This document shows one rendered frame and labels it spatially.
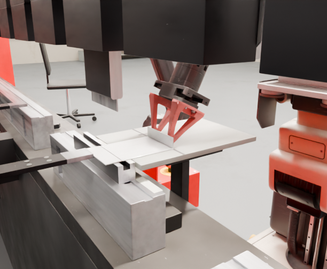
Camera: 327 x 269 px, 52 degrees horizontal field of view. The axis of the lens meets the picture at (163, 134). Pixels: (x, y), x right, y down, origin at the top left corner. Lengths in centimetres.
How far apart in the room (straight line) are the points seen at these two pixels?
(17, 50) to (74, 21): 1217
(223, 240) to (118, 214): 18
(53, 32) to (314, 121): 83
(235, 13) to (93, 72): 32
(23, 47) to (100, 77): 1223
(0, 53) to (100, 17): 226
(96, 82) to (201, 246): 31
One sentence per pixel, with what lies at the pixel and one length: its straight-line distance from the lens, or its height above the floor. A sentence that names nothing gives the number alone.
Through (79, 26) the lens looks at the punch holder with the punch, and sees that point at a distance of 52.
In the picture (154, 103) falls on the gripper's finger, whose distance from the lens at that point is 64.
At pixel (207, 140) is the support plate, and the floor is 100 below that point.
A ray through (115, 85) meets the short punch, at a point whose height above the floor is 112.
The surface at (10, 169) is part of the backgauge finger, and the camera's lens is 55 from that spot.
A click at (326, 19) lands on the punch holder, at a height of 121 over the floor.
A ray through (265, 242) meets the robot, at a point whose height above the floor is 28.
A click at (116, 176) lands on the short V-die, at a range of 54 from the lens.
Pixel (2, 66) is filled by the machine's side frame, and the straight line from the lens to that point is 271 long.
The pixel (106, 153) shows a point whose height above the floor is 100.
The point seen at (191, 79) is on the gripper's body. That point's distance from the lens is 61.
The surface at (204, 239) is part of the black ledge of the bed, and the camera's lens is 58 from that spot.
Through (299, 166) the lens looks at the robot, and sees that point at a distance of 115.
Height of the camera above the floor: 121
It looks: 18 degrees down
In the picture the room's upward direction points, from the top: straight up
